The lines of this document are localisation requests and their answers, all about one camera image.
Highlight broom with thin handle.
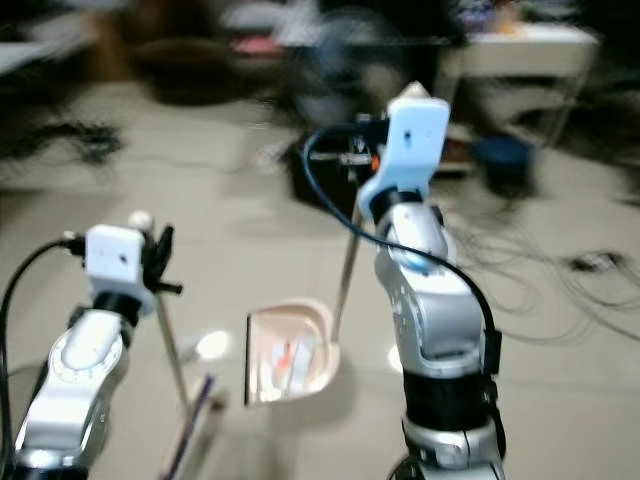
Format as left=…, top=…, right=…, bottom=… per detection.
left=130, top=210, right=221, bottom=480

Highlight beige dustpan with long handle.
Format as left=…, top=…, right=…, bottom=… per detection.
left=244, top=80, right=427, bottom=407

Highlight black floor fan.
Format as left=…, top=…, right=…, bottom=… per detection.
left=288, top=8, right=413, bottom=216

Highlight dark blue tub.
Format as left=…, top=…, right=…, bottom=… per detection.
left=472, top=135, right=538, bottom=197

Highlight white folding table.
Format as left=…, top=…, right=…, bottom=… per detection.
left=442, top=24, right=603, bottom=121

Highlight dark round chair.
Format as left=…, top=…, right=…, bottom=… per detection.
left=128, top=38, right=233, bottom=103

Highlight grey table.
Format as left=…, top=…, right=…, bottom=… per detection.
left=0, top=38, right=63, bottom=77

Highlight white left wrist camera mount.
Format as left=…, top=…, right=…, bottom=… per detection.
left=85, top=224, right=157, bottom=301

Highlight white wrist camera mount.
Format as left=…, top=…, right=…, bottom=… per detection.
left=85, top=224, right=157, bottom=301
left=358, top=97, right=451, bottom=213

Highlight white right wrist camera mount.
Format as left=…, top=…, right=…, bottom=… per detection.
left=358, top=97, right=451, bottom=213

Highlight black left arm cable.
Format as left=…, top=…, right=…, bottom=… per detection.
left=0, top=234, right=89, bottom=471

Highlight black floor cables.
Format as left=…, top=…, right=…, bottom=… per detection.
left=458, top=212, right=640, bottom=343

